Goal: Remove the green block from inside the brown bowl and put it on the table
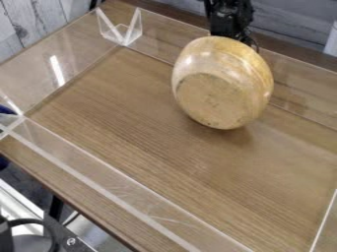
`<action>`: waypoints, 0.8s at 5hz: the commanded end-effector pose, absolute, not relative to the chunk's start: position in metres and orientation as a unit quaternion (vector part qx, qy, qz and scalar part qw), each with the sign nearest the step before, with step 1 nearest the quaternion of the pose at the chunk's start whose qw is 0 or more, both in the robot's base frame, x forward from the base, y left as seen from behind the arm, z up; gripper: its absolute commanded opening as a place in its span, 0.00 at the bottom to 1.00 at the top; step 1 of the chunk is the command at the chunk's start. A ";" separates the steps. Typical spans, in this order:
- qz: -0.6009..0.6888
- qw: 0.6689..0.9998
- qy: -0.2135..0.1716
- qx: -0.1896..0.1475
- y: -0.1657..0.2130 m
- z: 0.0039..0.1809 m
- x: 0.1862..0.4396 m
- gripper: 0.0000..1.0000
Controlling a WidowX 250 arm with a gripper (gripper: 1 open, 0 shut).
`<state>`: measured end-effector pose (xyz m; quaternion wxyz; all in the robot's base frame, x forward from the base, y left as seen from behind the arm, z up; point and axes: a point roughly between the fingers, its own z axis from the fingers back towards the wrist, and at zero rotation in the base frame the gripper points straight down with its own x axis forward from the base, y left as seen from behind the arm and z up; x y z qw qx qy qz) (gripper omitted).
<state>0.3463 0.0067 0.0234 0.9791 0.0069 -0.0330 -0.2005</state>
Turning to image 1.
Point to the clear acrylic corner bracket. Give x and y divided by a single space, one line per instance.
120 34

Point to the black metal base plate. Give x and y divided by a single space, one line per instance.
37 243

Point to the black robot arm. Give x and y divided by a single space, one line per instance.
225 7

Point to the clear acrylic front barrier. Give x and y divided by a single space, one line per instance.
147 222

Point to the black table leg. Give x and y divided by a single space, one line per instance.
55 208

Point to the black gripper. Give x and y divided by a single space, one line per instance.
230 26

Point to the brown wooden bowl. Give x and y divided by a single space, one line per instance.
222 82

